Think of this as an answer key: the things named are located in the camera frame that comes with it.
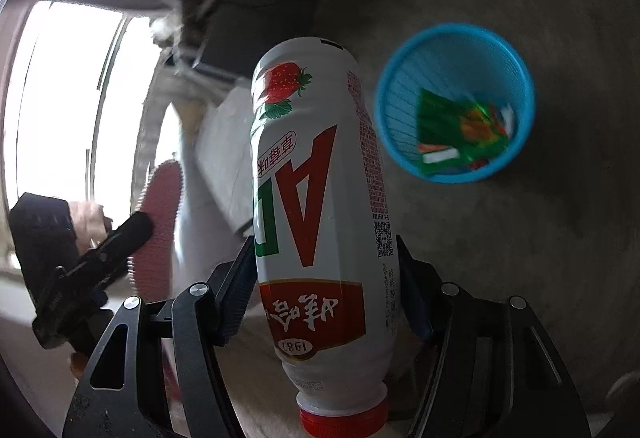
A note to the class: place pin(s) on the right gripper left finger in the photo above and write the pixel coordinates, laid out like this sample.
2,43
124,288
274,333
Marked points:
122,392

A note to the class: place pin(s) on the white strawberry milk bottle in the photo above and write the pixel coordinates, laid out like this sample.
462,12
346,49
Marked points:
326,255

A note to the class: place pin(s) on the green chip bag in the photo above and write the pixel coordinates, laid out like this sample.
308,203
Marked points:
458,136

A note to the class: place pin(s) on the person's left hand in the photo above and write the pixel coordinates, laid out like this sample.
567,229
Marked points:
90,224

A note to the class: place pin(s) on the dark grey cabinet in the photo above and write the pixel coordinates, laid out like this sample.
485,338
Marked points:
240,32

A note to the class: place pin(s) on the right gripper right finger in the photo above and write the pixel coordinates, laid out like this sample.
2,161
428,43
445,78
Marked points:
486,368

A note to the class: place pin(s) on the blue mesh trash basket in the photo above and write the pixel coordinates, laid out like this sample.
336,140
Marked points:
460,62

